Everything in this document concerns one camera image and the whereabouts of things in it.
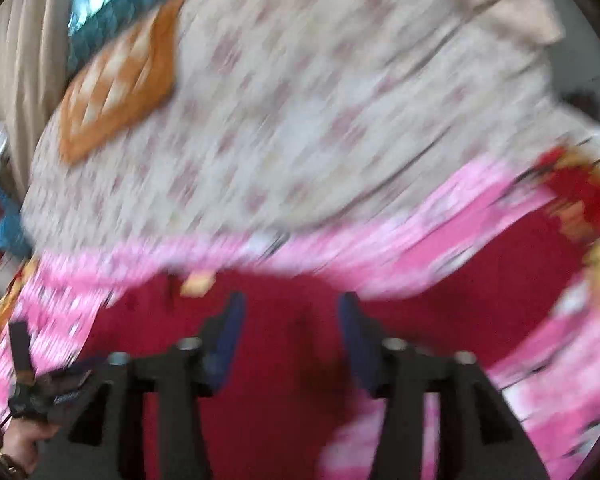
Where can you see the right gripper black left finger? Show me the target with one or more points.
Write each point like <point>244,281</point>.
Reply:
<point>101,436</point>

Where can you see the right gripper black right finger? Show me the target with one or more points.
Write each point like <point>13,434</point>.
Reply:
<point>479,435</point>

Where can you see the dark red garment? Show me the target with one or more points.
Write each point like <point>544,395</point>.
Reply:
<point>289,385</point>

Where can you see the left hand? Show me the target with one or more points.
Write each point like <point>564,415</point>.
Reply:
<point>20,439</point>

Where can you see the pink penguin blanket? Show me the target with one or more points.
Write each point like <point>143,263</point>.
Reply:
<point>551,380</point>

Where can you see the red yellow blanket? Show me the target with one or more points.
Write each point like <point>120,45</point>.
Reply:
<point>574,178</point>

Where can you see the orange checkered pillow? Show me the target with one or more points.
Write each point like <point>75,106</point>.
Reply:
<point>121,85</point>

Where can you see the floral cream bedsheet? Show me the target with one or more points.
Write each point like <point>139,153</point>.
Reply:
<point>287,115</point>

